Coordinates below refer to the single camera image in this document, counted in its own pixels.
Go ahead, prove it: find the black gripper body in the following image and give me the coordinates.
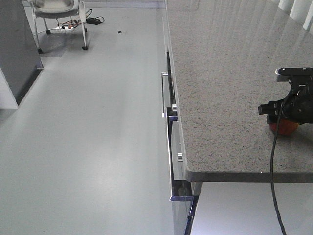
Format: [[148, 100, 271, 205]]
[[258, 85, 313, 124]]

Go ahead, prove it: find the red yellow apple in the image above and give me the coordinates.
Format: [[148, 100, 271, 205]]
[[278, 119, 299, 136]]

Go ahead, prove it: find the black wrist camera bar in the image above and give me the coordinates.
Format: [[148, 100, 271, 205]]
[[275, 67, 313, 76]]

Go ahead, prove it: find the glossy dark drawer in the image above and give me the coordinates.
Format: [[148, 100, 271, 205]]
[[166, 52, 177, 115], [166, 116, 193, 202]]

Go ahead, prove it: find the grey kitchen counter unit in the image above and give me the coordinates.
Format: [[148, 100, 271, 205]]
[[167, 0, 313, 235]]

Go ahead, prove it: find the black hanging cable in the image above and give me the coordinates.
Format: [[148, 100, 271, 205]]
[[270, 97, 287, 235]]

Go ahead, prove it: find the grey white office chair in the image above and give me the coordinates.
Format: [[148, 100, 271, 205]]
[[27, 0, 88, 54]]

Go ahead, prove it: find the silver drawer bar handle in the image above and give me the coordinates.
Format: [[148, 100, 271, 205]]
[[161, 72, 168, 118]]

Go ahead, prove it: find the dark grey cabinet panel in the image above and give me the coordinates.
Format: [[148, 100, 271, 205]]
[[0, 0, 43, 109]]

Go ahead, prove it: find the black power adapter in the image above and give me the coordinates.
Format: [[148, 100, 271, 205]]
[[86, 17, 101, 25]]

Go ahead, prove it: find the glossy dark lower drawer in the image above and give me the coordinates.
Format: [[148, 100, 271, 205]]
[[166, 116, 193, 202]]

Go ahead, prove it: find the white power strip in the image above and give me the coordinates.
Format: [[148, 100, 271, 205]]
[[55, 26, 75, 32]]

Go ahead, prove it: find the glossy dark upper drawer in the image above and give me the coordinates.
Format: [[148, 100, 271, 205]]
[[166, 52, 177, 115]]

